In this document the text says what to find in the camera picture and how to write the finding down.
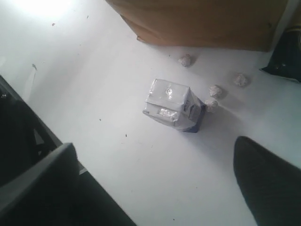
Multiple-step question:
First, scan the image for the small white blue carton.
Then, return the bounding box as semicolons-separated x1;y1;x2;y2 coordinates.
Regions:
143;79;206;133

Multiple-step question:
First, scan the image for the small white pebble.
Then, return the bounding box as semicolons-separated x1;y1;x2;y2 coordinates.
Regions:
205;100;219;113
178;54;195;67
209;85;223;99

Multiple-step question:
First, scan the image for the spaghetti pasta packet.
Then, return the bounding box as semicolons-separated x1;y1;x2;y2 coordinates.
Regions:
261;26;301;83

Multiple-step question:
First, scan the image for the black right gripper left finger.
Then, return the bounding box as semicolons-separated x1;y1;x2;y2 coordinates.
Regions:
0;143;135;226

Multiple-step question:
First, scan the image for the brown paper bag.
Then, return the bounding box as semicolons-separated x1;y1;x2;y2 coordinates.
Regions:
109;0;287;52

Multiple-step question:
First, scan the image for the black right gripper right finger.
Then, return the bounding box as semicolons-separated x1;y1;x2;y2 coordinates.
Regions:
233;136;301;226

